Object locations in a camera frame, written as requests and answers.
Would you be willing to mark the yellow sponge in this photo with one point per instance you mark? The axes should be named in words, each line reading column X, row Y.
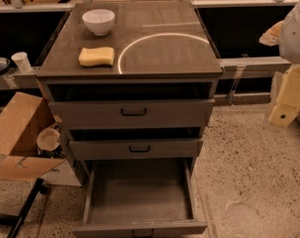
column 97, row 56

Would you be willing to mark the open bottom grey drawer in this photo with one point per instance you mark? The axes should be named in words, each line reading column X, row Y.
column 149, row 198

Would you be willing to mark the open cardboard box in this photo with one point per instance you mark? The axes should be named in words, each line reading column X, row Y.
column 21, row 122

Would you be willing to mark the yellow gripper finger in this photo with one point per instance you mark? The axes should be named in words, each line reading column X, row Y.
column 282, row 116

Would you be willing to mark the white ceramic bowl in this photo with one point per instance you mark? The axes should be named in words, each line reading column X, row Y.
column 99, row 21

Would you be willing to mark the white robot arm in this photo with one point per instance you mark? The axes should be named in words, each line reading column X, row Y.
column 286, row 34

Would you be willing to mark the black floor stand leg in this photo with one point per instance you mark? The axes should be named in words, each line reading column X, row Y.
column 16, row 221

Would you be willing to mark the white bowl in box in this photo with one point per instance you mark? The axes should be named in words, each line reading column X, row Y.
column 48, row 139

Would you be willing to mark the grey shelf rail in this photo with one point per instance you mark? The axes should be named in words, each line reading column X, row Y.
column 253, row 67

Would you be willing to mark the white paper cup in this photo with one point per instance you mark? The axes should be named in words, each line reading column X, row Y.
column 22, row 62

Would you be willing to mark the top grey drawer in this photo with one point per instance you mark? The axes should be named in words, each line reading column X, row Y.
column 132, row 114

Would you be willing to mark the grey drawer cabinet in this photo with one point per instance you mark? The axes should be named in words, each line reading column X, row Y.
column 161, row 53

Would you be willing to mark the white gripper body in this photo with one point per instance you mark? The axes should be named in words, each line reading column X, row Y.
column 295, row 37

